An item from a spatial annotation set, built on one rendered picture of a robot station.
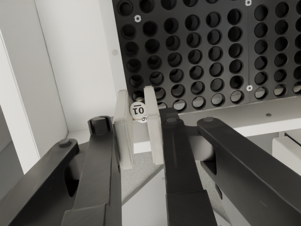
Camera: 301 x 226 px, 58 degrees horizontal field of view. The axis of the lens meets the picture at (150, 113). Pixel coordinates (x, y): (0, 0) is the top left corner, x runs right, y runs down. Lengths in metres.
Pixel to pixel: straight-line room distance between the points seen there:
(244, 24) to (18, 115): 0.20
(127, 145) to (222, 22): 0.14
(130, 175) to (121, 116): 1.19
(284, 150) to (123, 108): 0.25
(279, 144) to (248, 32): 0.17
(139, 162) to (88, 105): 1.00
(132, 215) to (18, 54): 1.25
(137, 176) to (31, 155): 1.12
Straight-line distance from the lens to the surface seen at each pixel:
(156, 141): 0.15
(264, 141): 0.47
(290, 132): 0.39
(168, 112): 0.17
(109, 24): 0.29
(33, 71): 0.27
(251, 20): 0.26
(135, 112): 0.19
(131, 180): 1.36
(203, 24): 0.24
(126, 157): 0.16
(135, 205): 1.40
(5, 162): 0.76
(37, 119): 0.26
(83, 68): 0.31
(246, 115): 0.31
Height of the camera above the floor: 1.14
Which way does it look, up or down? 70 degrees down
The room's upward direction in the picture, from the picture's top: 169 degrees clockwise
